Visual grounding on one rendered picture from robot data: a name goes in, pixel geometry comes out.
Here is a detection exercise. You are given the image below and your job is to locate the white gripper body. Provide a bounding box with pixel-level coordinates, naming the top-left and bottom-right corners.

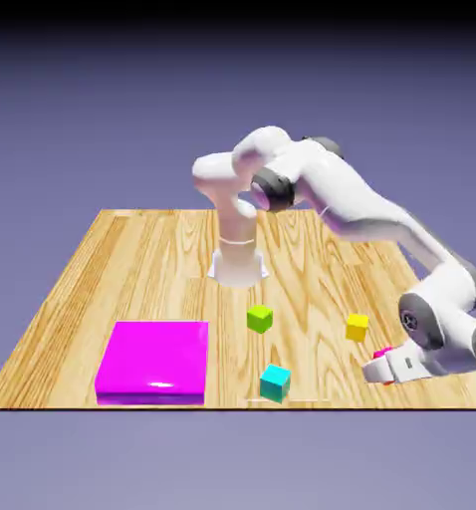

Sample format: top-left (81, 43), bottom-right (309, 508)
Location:
top-left (360, 341), bottom-right (431, 386)

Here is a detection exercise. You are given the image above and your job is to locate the small yellow cube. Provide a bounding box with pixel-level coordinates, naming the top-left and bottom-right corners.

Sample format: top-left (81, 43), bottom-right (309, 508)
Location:
top-left (345, 313), bottom-right (370, 343)

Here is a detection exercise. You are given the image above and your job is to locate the small cyan cube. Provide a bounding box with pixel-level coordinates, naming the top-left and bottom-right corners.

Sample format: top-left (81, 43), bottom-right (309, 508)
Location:
top-left (259, 363), bottom-right (293, 404)

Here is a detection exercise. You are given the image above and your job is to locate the small green cube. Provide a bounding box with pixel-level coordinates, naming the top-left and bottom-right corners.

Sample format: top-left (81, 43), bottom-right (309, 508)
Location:
top-left (246, 304), bottom-right (274, 335)

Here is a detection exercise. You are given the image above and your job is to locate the large magenta box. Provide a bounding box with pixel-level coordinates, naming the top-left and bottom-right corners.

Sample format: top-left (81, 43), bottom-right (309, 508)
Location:
top-left (94, 321), bottom-right (210, 406)

